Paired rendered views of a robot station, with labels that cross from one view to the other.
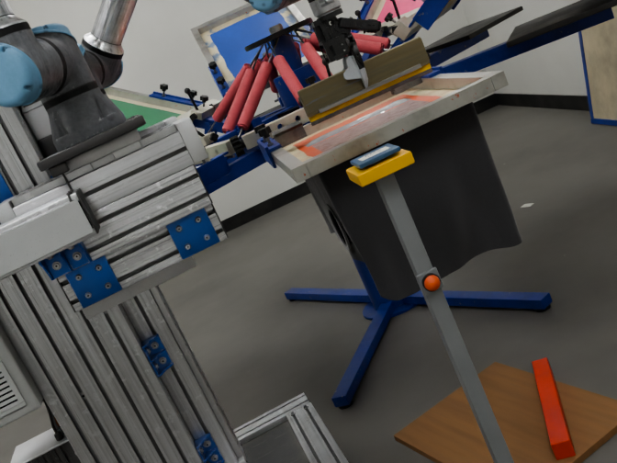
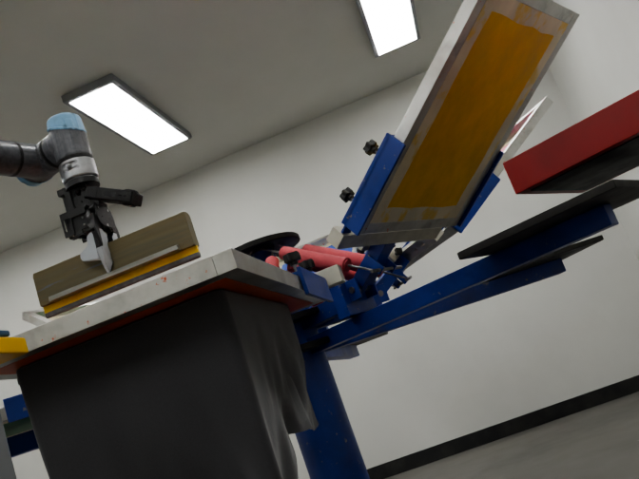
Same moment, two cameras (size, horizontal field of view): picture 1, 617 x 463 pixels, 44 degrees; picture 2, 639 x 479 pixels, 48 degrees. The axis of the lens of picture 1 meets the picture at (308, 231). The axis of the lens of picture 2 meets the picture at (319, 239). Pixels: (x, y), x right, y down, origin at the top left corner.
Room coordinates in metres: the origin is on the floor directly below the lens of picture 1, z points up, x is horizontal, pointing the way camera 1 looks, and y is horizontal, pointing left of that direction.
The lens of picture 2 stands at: (0.70, -1.00, 0.69)
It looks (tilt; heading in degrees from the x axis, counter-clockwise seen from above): 12 degrees up; 12
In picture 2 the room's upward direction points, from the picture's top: 20 degrees counter-clockwise
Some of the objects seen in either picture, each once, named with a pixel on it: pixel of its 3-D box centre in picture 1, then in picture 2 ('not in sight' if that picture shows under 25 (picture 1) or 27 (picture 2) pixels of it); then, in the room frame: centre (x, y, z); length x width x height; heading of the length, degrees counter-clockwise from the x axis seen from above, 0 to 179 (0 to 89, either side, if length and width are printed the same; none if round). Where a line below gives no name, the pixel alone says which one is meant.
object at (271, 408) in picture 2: not in sight; (283, 392); (2.19, -0.50, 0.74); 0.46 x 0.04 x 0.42; 3
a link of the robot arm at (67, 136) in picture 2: not in sight; (68, 142); (2.02, -0.28, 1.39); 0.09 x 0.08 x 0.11; 72
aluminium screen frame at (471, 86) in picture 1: (364, 119); (175, 324); (2.23, -0.29, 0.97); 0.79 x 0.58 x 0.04; 3
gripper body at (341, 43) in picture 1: (335, 36); (86, 209); (2.02, -0.27, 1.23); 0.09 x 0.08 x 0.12; 93
